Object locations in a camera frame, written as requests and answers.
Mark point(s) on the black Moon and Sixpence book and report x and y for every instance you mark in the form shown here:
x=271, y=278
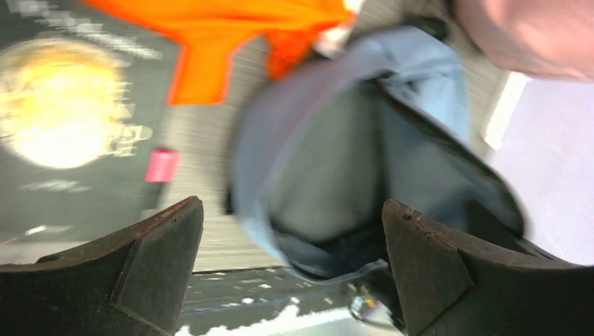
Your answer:
x=83, y=101

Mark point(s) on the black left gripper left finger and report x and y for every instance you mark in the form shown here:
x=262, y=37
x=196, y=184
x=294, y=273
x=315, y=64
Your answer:
x=130, y=282

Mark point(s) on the pink shorts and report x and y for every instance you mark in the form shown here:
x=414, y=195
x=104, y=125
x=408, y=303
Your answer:
x=548, y=38

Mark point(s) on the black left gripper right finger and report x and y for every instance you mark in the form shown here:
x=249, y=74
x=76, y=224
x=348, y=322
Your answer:
x=452, y=283

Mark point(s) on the pink highlighter marker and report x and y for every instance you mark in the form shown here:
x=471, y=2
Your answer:
x=160, y=171

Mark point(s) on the orange shirt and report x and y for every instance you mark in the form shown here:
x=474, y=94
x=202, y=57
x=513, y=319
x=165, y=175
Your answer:
x=211, y=32

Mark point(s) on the light blue backpack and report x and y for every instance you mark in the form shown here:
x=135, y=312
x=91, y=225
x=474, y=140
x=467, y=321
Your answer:
x=320, y=151

